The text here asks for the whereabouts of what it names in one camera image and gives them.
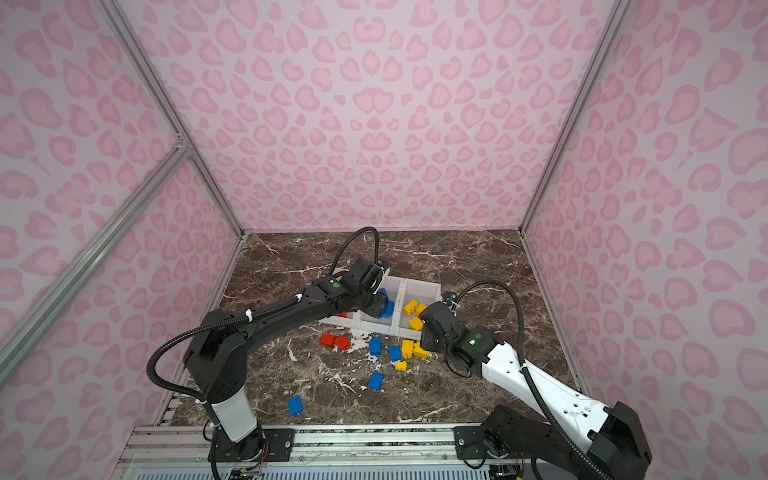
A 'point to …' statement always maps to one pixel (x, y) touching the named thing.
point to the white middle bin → (395, 290)
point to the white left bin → (355, 319)
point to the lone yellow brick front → (410, 308)
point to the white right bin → (422, 293)
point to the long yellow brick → (416, 324)
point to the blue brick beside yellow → (395, 352)
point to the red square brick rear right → (342, 342)
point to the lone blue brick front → (295, 406)
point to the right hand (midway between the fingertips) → (430, 333)
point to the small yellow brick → (401, 366)
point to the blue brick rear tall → (375, 347)
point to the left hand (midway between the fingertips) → (381, 294)
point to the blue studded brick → (387, 310)
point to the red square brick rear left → (327, 339)
